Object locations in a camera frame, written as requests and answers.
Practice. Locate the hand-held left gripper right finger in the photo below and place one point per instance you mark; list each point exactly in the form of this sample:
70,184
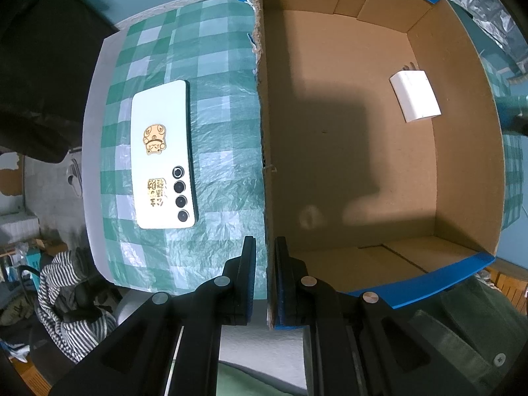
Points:
282,288

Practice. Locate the white smartphone with gold stickers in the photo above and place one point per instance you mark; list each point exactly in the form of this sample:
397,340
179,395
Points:
161,173

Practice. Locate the green checkered plastic tablecloth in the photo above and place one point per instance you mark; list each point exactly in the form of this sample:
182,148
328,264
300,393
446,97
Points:
222,90

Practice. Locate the white power adapter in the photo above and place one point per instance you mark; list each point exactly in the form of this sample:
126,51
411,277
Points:
416,97

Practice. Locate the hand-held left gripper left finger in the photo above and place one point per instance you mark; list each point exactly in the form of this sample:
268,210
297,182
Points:
249,284

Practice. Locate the black white striped cloth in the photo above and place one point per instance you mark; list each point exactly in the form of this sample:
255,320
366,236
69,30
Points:
62,272

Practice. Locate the wooden crate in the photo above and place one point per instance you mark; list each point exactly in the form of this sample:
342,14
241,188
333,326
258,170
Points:
509,288

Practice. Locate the crumpled silver foil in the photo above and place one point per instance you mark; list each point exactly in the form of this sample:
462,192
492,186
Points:
486,4

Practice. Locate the blue cardboard box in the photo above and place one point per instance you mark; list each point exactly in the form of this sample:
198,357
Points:
350,152

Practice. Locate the dark cloth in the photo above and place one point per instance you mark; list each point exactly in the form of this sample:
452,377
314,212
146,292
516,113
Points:
41,70

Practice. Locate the olive green garment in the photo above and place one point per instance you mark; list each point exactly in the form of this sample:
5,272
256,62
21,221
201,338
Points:
462,338

